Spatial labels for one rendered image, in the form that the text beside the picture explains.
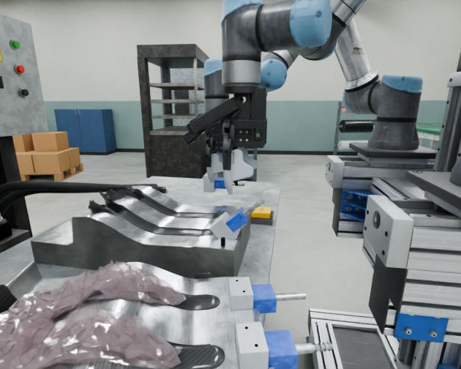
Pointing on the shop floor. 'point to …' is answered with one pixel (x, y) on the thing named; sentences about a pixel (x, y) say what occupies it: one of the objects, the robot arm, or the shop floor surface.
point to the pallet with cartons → (45, 156)
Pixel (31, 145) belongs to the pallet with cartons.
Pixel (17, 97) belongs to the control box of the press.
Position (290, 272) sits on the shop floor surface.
